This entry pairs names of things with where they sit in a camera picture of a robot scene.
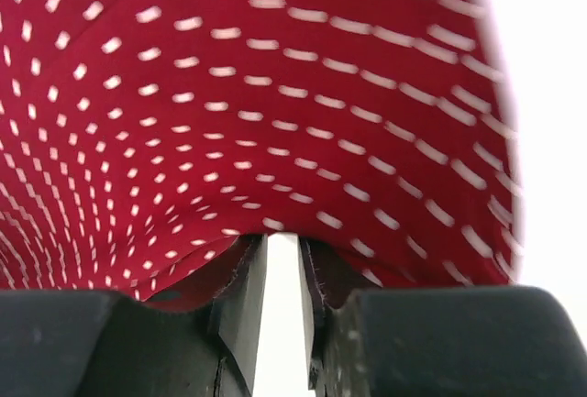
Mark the red polka dot skirt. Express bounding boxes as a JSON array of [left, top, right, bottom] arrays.
[[1, 0, 519, 301]]

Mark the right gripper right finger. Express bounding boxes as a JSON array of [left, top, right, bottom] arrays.
[[299, 238, 586, 397]]

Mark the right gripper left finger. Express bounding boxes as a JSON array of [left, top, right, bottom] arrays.
[[1, 235, 267, 396]]

